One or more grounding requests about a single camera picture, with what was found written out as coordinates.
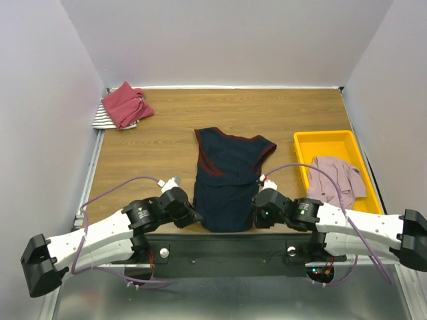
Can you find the navy tank top maroon trim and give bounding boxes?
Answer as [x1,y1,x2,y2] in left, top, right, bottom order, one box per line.
[193,127,277,233]

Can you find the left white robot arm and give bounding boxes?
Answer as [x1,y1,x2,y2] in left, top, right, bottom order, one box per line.
[21,187,202,298]

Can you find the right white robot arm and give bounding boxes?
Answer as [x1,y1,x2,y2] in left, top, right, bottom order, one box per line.
[252,188,426,272]

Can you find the mauve tank top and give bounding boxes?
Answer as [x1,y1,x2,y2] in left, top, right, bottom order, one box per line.
[307,157,367,209]

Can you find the striped folded tank top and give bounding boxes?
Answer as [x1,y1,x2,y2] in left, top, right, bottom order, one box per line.
[91,101,138,131]

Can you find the red folded tank top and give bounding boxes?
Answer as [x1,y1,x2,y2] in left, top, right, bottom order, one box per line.
[101,81,155,129]

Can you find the yellow plastic bin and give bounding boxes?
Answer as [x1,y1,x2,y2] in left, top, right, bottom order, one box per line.
[294,130,383,214]

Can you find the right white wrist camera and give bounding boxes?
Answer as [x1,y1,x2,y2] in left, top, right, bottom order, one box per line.
[258,175,278,191]

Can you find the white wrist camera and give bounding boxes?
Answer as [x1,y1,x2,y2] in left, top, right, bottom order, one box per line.
[258,175,278,191]
[157,176,181,193]

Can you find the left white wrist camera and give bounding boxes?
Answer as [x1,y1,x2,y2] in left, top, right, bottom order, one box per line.
[157,176,181,193]

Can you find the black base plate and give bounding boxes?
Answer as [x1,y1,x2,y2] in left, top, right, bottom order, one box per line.
[109,233,348,279]

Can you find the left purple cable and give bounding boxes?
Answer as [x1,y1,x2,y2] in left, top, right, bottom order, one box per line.
[70,175,176,290]

